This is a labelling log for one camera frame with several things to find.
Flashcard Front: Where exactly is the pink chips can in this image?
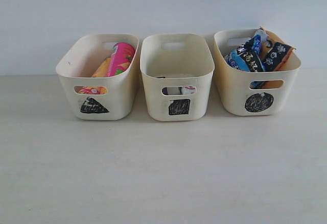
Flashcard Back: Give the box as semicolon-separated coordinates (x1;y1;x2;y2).
105;42;135;77

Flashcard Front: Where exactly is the cream middle bin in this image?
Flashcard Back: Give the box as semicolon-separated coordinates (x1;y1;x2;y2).
140;34;215;121

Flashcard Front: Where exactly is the yellow chips can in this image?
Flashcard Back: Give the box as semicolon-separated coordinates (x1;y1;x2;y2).
78;57;111;95

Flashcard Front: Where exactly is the white blue milk carton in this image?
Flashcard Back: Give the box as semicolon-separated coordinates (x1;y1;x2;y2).
179;86;196;95

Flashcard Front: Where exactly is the blue noodle bag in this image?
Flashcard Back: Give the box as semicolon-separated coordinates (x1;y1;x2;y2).
223;29;268;89

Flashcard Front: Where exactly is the cream bin with triangle mark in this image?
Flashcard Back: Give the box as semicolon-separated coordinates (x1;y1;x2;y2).
56;33;140;120

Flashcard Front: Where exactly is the cream bin with circle mark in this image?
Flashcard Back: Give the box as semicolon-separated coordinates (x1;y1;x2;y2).
212;29;301;116

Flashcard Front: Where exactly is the purple small box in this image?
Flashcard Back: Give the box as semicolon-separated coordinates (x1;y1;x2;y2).
162;87;169;95

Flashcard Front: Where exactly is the orange black noodle bag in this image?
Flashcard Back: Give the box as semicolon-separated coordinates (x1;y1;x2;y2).
259;27;295;72

